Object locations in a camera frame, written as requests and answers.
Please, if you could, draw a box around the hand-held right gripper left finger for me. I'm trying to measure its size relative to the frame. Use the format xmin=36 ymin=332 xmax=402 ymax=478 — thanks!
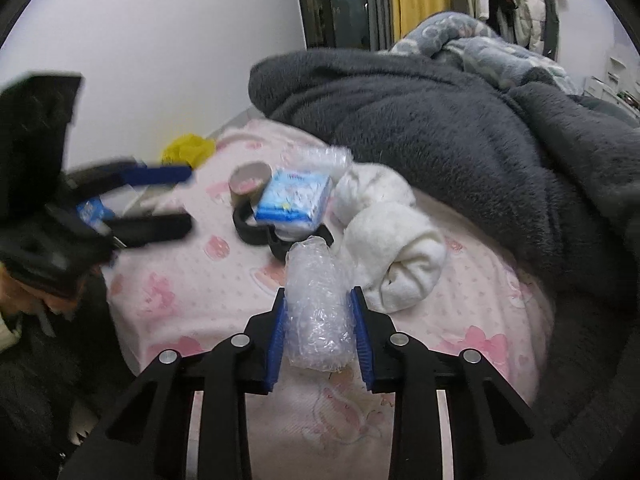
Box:
xmin=60 ymin=287 xmax=289 ymax=480

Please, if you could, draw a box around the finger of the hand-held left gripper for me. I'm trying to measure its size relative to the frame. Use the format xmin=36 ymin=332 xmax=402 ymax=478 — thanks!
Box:
xmin=67 ymin=159 xmax=195 ymax=202
xmin=102 ymin=211 xmax=195 ymax=251

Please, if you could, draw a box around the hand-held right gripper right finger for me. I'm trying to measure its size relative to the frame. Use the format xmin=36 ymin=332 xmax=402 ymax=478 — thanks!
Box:
xmin=350 ymin=286 xmax=586 ymax=480

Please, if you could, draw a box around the clear bubble wrap roll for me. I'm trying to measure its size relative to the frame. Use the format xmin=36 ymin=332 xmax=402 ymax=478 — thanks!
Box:
xmin=284 ymin=235 xmax=355 ymax=375

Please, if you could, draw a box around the blue tissue packet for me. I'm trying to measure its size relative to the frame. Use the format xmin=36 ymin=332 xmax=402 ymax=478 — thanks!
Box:
xmin=254 ymin=169 xmax=334 ymax=227

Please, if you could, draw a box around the yellow plastic bag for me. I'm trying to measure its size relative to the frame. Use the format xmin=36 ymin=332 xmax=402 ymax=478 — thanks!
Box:
xmin=162 ymin=133 xmax=217 ymax=169

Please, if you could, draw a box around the pink printed bed sheet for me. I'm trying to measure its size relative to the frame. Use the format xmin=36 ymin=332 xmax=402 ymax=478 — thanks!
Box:
xmin=107 ymin=119 xmax=557 ymax=480

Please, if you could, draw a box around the white fleece cloth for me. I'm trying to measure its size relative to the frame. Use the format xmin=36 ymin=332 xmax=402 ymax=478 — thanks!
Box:
xmin=331 ymin=164 xmax=449 ymax=315

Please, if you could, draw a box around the clear plastic bag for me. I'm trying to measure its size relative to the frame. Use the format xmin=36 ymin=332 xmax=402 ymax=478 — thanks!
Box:
xmin=299 ymin=146 xmax=354 ymax=182

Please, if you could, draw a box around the dark cloth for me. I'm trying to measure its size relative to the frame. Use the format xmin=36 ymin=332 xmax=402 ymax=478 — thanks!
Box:
xmin=0 ymin=280 xmax=137 ymax=480

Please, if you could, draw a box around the dark grey fleece blanket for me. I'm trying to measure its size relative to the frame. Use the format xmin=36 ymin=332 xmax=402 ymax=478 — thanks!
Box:
xmin=248 ymin=50 xmax=640 ymax=311

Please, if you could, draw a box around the grey curtain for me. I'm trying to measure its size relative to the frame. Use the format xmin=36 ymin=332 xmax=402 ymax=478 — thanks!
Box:
xmin=362 ymin=0 xmax=397 ymax=53

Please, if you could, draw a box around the blue patterned blanket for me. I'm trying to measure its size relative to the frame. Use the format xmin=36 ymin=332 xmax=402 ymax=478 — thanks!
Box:
xmin=389 ymin=10 xmax=585 ymax=97

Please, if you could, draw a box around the white cabinet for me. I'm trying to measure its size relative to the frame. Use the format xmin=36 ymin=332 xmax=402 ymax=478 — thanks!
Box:
xmin=581 ymin=35 xmax=640 ymax=113

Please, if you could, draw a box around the white puffer coat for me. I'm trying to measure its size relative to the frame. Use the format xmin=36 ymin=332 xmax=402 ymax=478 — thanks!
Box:
xmin=509 ymin=0 xmax=547 ymax=52

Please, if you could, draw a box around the black strap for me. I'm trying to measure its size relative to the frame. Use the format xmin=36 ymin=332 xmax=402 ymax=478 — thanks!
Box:
xmin=232 ymin=204 xmax=335 ymax=262

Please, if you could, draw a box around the dark door frame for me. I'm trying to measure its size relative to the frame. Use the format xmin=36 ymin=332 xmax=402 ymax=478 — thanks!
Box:
xmin=292 ymin=0 xmax=372 ymax=53

